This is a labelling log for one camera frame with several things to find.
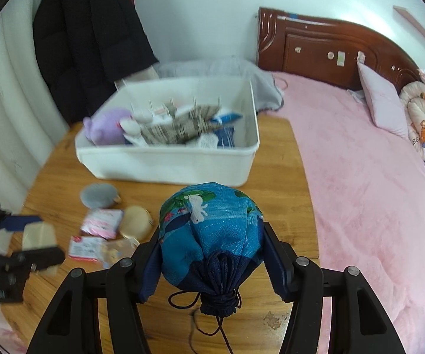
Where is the beige round compact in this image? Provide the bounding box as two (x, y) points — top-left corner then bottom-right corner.
(118, 206), (156, 240)

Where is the plaid fabric bow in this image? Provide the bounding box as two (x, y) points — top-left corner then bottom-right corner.
(140, 104), (222, 146)

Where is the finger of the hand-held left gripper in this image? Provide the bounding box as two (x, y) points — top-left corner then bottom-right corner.
(0, 204), (44, 239)
(9, 246), (66, 273)

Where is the brown wooden headboard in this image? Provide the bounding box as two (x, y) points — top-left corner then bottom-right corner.
(256, 6), (420, 91)

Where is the grey round pouch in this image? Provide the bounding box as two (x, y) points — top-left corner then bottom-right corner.
(80, 183), (122, 209)

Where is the clear sticker pack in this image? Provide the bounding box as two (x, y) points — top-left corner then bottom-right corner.
(100, 238), (141, 270)

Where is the pale wall shelf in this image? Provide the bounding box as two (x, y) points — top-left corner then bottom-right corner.
(393, 5), (425, 45)

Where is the white plastic storage bin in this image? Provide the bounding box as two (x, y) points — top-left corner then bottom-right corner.
(74, 77), (260, 188)

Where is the beige paper box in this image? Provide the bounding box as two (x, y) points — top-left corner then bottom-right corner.
(21, 222), (59, 275)

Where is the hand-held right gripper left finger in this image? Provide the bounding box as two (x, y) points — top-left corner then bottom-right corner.
(26, 225), (162, 354)

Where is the pink pillow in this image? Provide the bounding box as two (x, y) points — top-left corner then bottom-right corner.
(356, 61), (409, 141)

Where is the black puffer jacket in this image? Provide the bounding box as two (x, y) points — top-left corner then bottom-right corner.
(32, 0), (160, 126)

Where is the pink wipes pack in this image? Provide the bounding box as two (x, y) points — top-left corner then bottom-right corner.
(80, 208), (124, 239)

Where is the pink bed blanket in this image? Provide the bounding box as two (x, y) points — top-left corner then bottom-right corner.
(272, 72), (425, 354)

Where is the grey cloth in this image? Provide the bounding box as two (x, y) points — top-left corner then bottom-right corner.
(153, 56), (285, 113)

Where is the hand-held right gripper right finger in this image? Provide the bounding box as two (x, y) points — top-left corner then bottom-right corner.
(262, 222), (407, 354)

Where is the purple plush toy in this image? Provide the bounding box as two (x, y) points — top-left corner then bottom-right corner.
(83, 107), (141, 145)

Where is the white blue box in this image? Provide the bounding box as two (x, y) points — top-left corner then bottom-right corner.
(210, 112), (243, 148)

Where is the small red white packet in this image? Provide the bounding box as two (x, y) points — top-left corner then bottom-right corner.
(68, 235), (106, 262)

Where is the blue drawstring pouch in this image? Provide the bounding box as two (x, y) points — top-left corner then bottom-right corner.
(159, 182), (265, 354)

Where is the white curtain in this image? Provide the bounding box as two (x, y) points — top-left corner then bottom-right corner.
(0, 0), (71, 207)

